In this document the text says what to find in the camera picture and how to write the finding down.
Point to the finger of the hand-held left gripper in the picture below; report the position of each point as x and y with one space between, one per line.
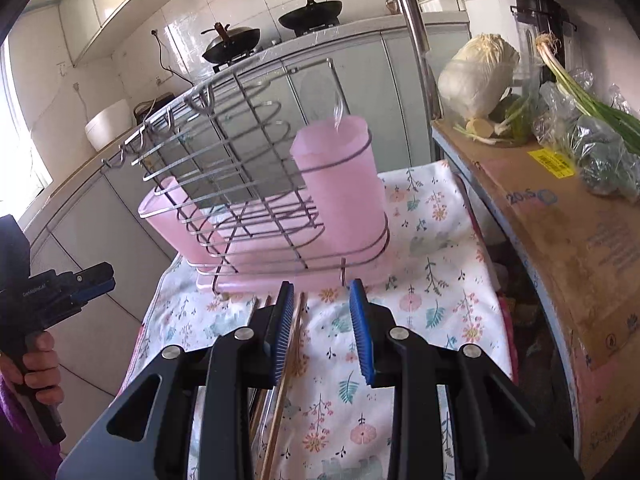
92 294
95 272

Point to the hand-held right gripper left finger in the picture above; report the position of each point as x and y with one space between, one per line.
285 332

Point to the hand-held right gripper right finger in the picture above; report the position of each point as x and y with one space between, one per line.
360 332

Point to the wooden chopstick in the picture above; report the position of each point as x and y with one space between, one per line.
298 314
304 310

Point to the tall pink plastic cup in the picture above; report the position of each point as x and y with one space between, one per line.
340 200

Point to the person's left forearm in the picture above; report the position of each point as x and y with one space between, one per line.
15 440

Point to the person's left hand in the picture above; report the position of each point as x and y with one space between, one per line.
40 360

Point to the pink drip tray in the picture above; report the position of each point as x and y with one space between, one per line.
280 275

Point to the slanted pink plastic holder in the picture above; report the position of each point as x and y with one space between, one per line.
165 220

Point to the floral cloth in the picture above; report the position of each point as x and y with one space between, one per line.
430 260

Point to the white rice cooker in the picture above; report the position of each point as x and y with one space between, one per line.
107 122

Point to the cardboard box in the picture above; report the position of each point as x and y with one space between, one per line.
565 240

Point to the ginger piece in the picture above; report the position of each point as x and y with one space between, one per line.
480 128

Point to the gas stove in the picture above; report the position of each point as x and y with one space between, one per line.
250 56

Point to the napa cabbage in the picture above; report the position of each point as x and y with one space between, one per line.
475 75

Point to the plastic bag of greens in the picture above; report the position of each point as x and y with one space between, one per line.
595 160

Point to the metal pole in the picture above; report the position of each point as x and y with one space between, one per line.
415 25

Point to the green onions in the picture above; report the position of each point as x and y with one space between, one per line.
595 106

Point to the white plastic container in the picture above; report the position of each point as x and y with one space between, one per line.
442 2

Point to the black blender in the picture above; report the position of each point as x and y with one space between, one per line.
540 15

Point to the white wall socket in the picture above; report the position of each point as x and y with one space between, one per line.
62 68

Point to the white wall cabinet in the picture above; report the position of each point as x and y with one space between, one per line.
100 5

